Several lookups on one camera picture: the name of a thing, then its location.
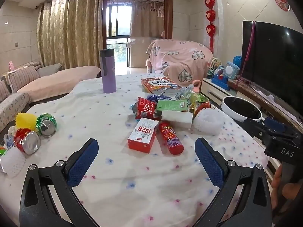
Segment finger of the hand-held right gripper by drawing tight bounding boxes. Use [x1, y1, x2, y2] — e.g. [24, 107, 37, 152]
[264, 118, 299, 135]
[243, 118, 269, 139]

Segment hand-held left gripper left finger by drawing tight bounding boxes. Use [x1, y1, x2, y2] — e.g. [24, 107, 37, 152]
[20, 138, 100, 227]

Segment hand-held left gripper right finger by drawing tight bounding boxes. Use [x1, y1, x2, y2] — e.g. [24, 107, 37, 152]
[189, 138, 273, 227]

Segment blue snack wrapper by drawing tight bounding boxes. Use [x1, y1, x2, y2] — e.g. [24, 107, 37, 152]
[147, 93, 172, 101]

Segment person's right hand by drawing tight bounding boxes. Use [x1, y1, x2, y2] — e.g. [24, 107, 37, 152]
[271, 164, 300, 215]

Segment large white foam fruit net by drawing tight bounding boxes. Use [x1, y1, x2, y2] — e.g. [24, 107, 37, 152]
[193, 107, 229, 135]

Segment white dotted tablecloth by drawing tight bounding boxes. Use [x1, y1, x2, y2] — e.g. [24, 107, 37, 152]
[0, 73, 270, 227]

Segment red snack tube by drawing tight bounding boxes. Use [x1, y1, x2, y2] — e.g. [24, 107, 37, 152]
[158, 121, 184, 155]

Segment television cabinet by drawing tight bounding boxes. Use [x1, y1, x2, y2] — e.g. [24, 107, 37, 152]
[201, 78, 303, 171]

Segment white rectangular box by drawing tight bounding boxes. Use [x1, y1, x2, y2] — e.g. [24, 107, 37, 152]
[161, 110, 193, 130]

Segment crushed green can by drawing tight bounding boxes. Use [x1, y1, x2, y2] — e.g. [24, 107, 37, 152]
[36, 113, 57, 138]

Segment red crumpled wrapper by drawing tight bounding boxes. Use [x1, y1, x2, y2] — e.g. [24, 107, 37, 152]
[194, 101, 211, 116]

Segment blue toy machine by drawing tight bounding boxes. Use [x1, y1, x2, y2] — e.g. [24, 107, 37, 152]
[212, 61, 239, 90]

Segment crushed red can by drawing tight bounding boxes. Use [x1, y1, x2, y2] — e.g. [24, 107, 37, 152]
[14, 128, 41, 155]

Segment green and yellow wrapper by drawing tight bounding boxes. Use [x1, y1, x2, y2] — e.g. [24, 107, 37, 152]
[189, 93, 209, 109]

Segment black television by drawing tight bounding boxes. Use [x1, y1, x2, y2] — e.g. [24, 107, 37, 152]
[240, 21, 303, 121]

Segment red and white carton box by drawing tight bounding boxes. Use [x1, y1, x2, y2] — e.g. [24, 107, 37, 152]
[127, 118, 159, 154]

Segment green packet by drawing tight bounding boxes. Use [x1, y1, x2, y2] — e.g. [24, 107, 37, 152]
[156, 99, 188, 111]

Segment yellow foam fruit net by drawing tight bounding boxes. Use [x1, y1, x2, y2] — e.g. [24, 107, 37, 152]
[15, 113, 38, 131]

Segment yellow and white wheel toy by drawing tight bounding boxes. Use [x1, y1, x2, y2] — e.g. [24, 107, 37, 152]
[207, 57, 222, 78]

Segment silver crumpled wrapper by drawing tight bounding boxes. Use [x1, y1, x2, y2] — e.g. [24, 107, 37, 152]
[175, 84, 200, 100]

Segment blue and white crumpled wrapper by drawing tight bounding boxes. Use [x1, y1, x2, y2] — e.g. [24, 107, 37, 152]
[3, 134, 16, 149]

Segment red snack packet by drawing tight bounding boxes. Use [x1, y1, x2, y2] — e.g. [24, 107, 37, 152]
[131, 96, 159, 120]

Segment pink sofa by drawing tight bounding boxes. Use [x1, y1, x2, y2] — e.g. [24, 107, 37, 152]
[0, 61, 102, 133]

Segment orange picture book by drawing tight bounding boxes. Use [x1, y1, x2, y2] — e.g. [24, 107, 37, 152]
[141, 78, 184, 94]

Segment purple tumbler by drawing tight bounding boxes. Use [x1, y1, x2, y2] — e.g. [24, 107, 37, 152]
[99, 49, 116, 93]

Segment pink heart-print cover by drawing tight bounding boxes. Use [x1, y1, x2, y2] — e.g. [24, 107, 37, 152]
[145, 38, 213, 83]

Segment pink striped cushion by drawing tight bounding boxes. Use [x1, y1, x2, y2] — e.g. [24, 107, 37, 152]
[8, 66, 39, 93]

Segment red knot hanging decoration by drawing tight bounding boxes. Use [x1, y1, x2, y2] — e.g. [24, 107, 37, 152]
[204, 0, 216, 52]

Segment beige patterned curtain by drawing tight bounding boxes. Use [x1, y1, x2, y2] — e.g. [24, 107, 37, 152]
[37, 0, 103, 69]

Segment balcony window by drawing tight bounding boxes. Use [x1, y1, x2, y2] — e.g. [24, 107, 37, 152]
[103, 0, 133, 68]

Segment beige balcony curtain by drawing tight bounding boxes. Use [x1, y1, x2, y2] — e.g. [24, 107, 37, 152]
[130, 0, 165, 38]

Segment pink cord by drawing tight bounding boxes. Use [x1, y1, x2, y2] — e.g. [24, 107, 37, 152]
[241, 21, 255, 82]

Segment round red wall decoration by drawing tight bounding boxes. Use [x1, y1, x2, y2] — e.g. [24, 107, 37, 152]
[275, 0, 290, 11]

